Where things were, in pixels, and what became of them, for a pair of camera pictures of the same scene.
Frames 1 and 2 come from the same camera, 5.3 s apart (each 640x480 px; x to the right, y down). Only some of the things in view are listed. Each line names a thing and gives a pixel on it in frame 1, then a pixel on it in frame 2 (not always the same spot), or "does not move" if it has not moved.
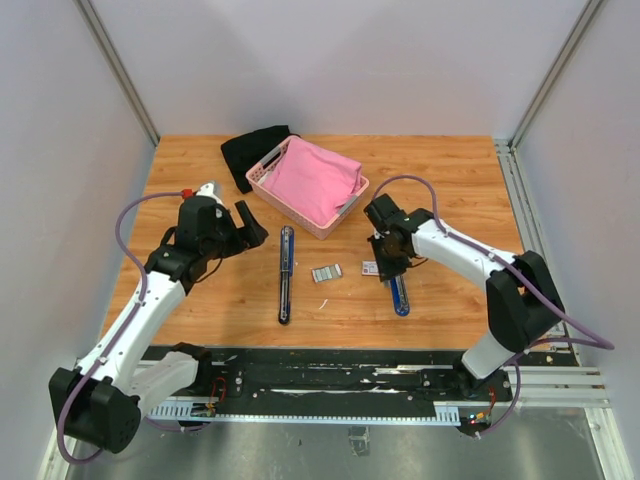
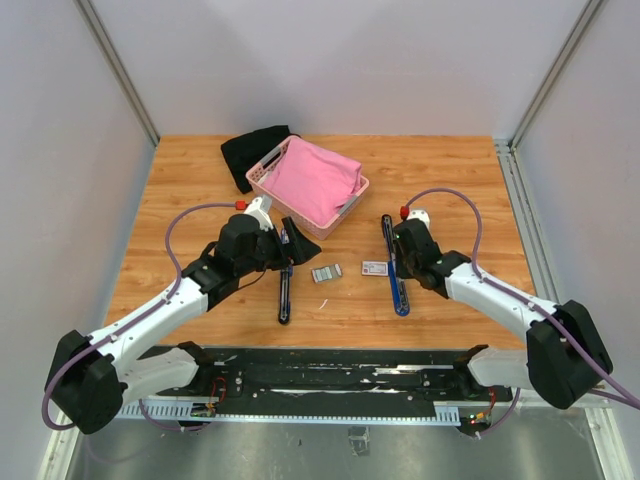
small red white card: [369, 268] does not move
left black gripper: [251, 233] to [301, 248]
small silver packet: [326, 273] does not move
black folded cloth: [246, 151] does not move
